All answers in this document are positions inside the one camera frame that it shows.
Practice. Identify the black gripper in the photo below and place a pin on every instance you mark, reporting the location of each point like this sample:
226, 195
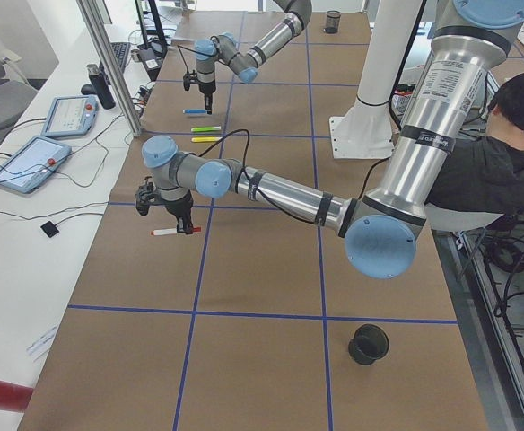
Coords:
206, 90
178, 207

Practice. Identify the red marker pen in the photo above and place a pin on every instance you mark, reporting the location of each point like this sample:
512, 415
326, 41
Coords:
173, 231

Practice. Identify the blue marker pen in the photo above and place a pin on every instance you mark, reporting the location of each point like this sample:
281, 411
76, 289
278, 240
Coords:
195, 111

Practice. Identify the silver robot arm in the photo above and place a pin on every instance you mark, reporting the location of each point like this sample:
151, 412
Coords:
379, 229
223, 48

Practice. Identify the green marker pen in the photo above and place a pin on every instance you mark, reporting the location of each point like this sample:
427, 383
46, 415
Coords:
206, 129

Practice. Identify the yellow marker pen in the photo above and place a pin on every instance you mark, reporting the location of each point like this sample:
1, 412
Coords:
205, 139

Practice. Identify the black keyboard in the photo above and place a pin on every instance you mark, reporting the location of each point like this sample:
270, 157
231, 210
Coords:
121, 51

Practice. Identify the black water bottle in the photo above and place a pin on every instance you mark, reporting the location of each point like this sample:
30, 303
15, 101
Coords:
100, 87

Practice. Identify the far blue teach pendant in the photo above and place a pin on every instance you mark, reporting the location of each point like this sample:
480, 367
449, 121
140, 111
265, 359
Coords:
70, 116

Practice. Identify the blue teach pendant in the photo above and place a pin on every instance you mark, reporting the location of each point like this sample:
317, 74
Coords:
70, 116
31, 165

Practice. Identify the small black sensor puck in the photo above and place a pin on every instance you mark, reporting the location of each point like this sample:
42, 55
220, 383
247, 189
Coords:
49, 229

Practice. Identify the right black mesh cup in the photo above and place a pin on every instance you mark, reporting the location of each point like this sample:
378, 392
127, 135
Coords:
332, 22

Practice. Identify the black mesh cup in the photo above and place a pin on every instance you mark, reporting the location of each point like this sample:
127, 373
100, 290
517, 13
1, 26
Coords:
332, 22
369, 344

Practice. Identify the near blue teach pendant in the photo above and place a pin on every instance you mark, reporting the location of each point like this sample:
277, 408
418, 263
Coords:
31, 165

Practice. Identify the left black mesh cup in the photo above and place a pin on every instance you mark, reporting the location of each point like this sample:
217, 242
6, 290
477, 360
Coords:
369, 344

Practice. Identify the red cylinder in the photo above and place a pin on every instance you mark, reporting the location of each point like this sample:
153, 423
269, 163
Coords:
14, 397

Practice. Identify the seated person in black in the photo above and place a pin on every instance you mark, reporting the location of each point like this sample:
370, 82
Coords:
487, 174

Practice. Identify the aluminium frame post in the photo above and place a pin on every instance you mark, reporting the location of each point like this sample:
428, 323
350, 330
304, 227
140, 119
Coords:
102, 44

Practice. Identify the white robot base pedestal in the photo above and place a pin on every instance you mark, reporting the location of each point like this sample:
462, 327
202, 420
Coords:
365, 131

